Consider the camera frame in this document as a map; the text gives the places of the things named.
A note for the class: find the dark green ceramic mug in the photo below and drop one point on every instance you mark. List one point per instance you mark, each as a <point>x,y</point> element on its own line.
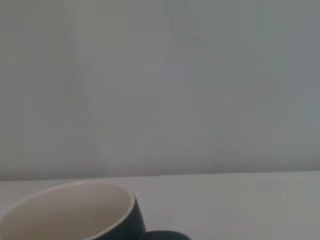
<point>75,215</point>

